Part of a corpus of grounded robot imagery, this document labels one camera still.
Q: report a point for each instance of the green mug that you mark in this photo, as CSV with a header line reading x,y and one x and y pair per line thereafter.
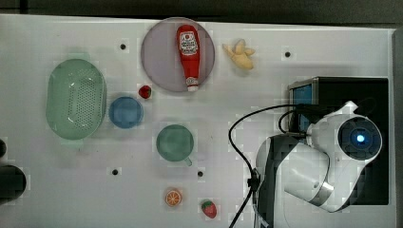
x,y
175,143

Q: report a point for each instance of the small red toy fruit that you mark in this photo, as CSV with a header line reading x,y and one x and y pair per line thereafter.
x,y
145,91

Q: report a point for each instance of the grey round plate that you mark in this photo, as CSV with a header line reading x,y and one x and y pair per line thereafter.
x,y
161,59

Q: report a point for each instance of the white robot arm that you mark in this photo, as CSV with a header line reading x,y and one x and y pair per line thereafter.
x,y
322,166

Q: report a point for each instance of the green perforated colander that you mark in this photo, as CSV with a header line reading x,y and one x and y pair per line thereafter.
x,y
76,101

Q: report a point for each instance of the black toaster oven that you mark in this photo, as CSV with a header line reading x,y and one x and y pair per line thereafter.
x,y
371,95

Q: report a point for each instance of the toy orange half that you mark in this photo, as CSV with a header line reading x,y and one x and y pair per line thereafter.
x,y
173,197

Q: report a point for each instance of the red ketchup bottle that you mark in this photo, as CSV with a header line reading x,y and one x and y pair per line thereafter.
x,y
188,44

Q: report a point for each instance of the blue bowl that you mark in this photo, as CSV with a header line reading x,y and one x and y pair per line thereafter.
x,y
125,112

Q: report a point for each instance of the toy strawberry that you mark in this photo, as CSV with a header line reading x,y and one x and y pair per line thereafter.
x,y
209,209

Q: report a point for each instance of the black cylinder cup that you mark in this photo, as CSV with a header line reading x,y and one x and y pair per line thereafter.
x,y
3,148

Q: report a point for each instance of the black cylinder with spatula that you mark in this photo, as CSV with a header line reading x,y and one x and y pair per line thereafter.
x,y
13,183

